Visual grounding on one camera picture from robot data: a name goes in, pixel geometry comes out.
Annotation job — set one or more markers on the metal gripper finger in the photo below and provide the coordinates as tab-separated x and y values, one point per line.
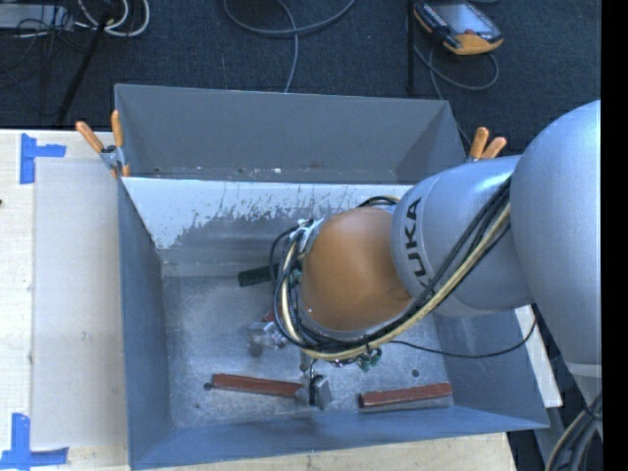
272	334
321	393

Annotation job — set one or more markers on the red-brown flat block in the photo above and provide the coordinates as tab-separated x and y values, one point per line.
255	384
402	395

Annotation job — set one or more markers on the grey metal bin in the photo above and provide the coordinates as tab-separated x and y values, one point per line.
216	322

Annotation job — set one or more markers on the dark green flat block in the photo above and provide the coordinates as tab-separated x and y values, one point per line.
252	276

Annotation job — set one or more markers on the pale wood board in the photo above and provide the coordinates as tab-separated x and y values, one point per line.
73	287

